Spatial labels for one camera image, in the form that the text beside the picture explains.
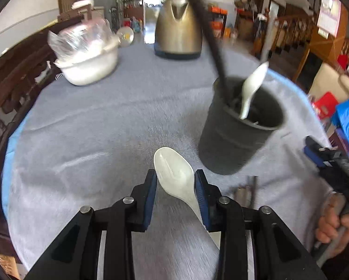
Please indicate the dark grey utensil holder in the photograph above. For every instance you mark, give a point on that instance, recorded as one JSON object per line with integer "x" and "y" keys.
{"x": 235, "y": 140}

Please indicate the dark carved wooden sideboard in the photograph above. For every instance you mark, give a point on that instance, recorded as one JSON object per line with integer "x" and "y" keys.
{"x": 11, "y": 87}

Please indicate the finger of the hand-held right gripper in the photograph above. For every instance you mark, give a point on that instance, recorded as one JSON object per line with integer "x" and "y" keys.
{"x": 311, "y": 156}

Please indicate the clear plastic wrapped bowl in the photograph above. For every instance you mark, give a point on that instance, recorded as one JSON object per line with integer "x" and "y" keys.
{"x": 81, "y": 35}

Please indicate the white rice cooker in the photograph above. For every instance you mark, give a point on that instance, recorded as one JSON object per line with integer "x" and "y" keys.
{"x": 82, "y": 3}

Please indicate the cream sofa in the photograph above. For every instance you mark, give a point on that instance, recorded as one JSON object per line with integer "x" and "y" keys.
{"x": 329, "y": 78}

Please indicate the person's right hand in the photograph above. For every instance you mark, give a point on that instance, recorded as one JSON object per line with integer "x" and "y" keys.
{"x": 329, "y": 224}

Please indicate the white plastic basin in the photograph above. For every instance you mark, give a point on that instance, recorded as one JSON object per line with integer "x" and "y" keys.
{"x": 86, "y": 70}

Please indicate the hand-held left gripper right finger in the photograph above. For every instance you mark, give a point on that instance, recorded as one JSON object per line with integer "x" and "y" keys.
{"x": 202, "y": 201}

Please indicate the grey tablecloth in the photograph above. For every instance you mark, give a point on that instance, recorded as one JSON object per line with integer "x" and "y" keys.
{"x": 104, "y": 137}

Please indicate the long dark chopstick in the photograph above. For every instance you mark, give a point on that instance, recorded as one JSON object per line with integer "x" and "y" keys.
{"x": 206, "y": 32}

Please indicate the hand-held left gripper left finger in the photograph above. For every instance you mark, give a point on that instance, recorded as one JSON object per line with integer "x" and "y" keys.
{"x": 151, "y": 201}

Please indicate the flat orange box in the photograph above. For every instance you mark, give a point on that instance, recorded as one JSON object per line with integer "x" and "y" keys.
{"x": 218, "y": 10}

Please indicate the wall calendar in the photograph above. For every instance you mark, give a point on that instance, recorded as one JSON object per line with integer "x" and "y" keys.
{"x": 327, "y": 14}

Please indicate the wooden stair railing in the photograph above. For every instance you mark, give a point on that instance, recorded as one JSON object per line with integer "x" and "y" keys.
{"x": 294, "y": 29}

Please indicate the bronze electric kettle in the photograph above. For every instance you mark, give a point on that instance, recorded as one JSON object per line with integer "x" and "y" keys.
{"x": 177, "y": 35}

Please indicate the white plastic spoon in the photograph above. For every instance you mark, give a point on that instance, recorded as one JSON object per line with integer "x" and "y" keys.
{"x": 174, "y": 169}
{"x": 253, "y": 84}

